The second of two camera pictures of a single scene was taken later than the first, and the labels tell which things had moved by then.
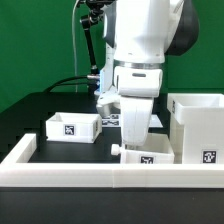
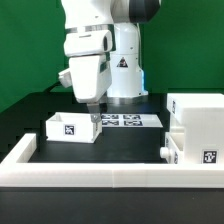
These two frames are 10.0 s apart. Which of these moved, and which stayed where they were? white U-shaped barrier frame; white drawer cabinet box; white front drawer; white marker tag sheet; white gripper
Moved: white front drawer; white gripper
Stayed: white U-shaped barrier frame; white marker tag sheet; white drawer cabinet box
